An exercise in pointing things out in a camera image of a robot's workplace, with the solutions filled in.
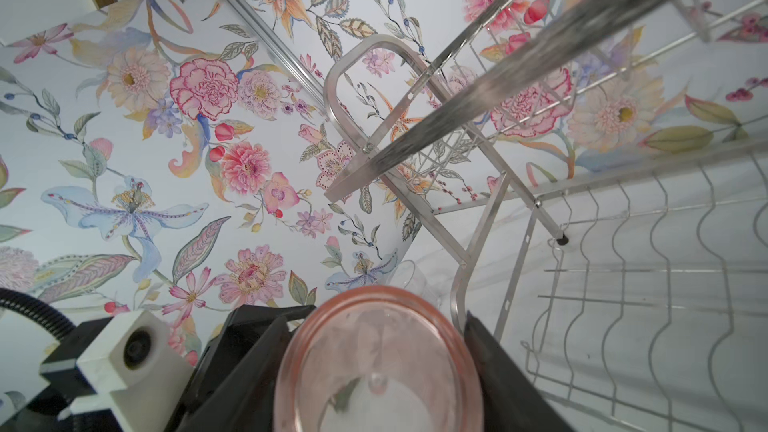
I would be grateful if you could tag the clear ribbed glass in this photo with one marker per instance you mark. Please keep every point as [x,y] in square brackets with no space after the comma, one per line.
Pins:
[409,277]

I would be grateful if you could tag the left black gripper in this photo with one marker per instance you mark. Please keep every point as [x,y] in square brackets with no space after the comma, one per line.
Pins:
[222,348]

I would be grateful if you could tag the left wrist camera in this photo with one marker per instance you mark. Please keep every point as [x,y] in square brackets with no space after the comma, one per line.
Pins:
[121,364]

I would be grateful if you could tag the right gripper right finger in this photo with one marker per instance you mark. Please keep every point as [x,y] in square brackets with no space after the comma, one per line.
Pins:
[510,401]

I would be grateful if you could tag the pink drinking glass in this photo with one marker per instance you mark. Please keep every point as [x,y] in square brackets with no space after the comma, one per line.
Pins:
[377,358]

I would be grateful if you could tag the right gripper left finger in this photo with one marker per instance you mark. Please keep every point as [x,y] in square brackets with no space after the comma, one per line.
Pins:
[246,390]

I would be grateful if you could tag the steel two-tier dish rack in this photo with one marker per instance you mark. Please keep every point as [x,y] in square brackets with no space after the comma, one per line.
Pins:
[598,171]

